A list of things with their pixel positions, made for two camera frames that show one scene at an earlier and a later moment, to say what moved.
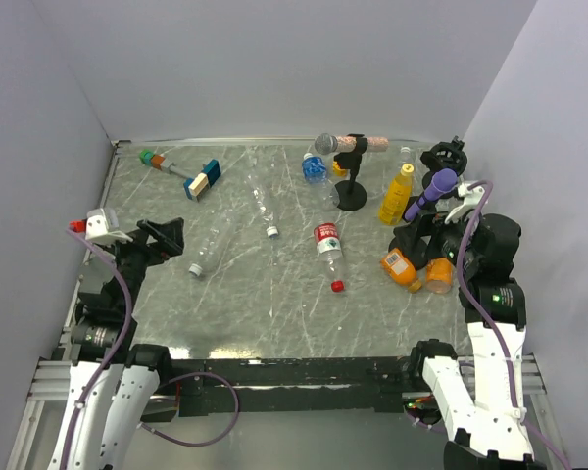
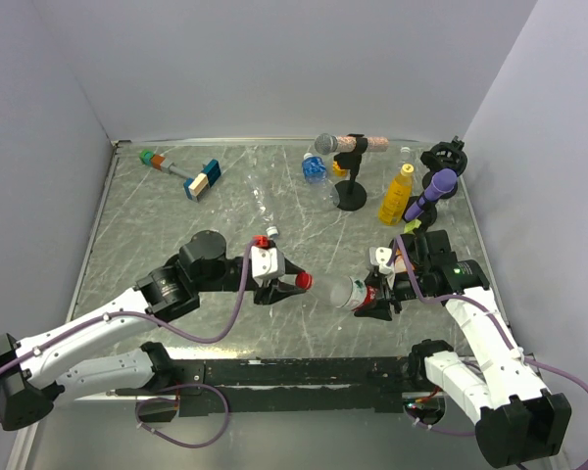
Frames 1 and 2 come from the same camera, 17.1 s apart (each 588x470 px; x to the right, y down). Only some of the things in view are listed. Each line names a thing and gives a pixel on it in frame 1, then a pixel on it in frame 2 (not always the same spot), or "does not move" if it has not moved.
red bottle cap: x=337 y=286 → x=304 y=280
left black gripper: x=168 y=235 → x=276 y=291
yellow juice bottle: x=396 y=196 does not move
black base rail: x=208 y=387 does not move
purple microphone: x=444 y=181 does not move
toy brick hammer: x=195 y=187 does not move
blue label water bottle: x=318 y=193 does not move
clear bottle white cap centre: x=260 y=191 does not move
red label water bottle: x=327 y=241 → x=351 y=293
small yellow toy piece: x=337 y=169 does not move
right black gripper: x=426 y=223 → x=380 y=310
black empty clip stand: x=445 y=156 does not move
